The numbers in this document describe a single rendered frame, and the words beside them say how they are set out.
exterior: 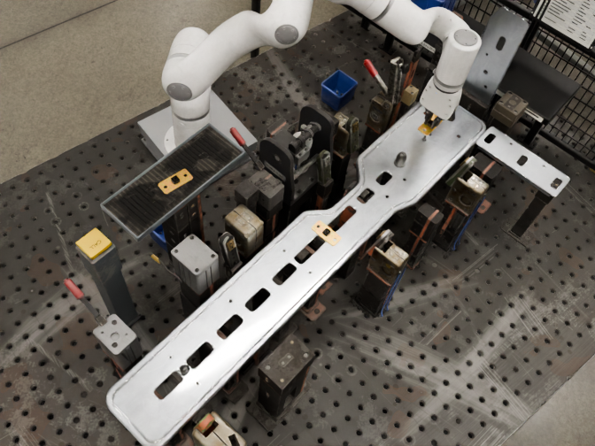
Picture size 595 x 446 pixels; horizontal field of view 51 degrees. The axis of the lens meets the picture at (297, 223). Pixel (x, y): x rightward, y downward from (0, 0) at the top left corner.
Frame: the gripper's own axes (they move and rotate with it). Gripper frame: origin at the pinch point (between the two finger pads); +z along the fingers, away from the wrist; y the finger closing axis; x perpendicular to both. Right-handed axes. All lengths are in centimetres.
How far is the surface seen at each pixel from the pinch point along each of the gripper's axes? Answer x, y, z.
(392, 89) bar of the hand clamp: -1.9, -14.3, -2.9
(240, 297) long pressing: -77, -4, 10
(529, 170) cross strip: 13.5, 29.9, 9.5
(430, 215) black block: -20.4, 17.3, 10.7
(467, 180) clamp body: -3.7, 18.5, 8.7
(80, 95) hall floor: -21, -172, 110
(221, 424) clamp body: -103, 17, 4
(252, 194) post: -56, -19, 0
